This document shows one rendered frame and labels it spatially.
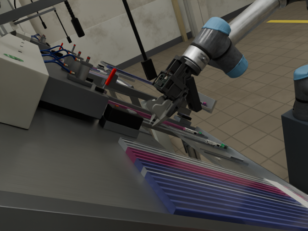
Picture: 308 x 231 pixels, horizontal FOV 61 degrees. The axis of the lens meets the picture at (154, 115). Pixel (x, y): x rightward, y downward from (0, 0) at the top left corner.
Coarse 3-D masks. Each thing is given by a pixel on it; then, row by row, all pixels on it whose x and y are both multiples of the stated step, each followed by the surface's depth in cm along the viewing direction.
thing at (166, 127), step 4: (144, 120) 76; (148, 120) 76; (152, 124) 77; (160, 124) 79; (164, 128) 80; (168, 128) 80; (172, 128) 81; (176, 132) 82; (180, 132) 83; (184, 132) 83; (188, 136) 84; (192, 136) 85; (196, 136) 86; (200, 140) 87; (204, 140) 88; (220, 144) 92
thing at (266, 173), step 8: (200, 128) 107; (208, 136) 102; (224, 144) 94; (232, 152) 90; (248, 160) 83; (256, 168) 80; (264, 168) 78; (264, 176) 77; (272, 176) 75; (288, 184) 71; (296, 192) 68; (304, 192) 68
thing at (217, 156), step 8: (176, 128) 94; (184, 136) 85; (200, 136) 100; (192, 144) 79; (200, 144) 84; (208, 144) 88; (200, 152) 75; (208, 152) 76; (216, 152) 82; (224, 152) 89; (216, 160) 70; (224, 160) 75; (232, 160) 80; (240, 160) 84; (232, 168) 69; (240, 168) 74; (248, 168) 80
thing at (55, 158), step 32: (0, 128) 32; (32, 128) 36; (64, 128) 42; (96, 128) 50; (0, 160) 25; (32, 160) 28; (64, 160) 31; (96, 160) 35; (128, 160) 41; (32, 192) 23; (64, 192) 25; (96, 192) 27; (128, 192) 30
